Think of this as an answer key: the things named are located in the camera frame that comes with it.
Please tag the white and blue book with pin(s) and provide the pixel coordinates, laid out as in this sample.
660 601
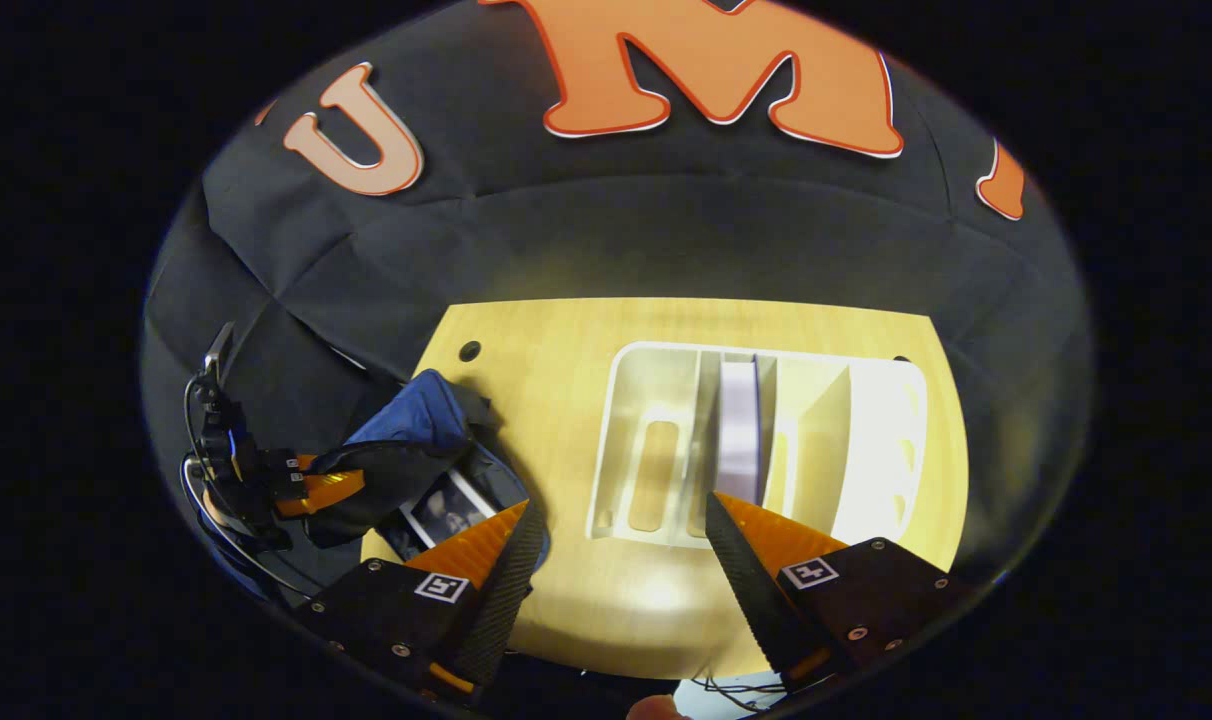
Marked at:
738 430

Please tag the white bookshelf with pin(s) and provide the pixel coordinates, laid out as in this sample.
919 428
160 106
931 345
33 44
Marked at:
656 400

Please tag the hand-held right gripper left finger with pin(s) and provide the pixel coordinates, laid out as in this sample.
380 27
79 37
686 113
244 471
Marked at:
506 600

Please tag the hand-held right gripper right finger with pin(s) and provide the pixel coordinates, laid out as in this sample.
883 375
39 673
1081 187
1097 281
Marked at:
751 590

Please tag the blue schoolbag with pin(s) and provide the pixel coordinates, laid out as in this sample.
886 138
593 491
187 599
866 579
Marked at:
416 420

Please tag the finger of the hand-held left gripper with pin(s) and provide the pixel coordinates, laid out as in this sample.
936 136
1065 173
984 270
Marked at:
331 485

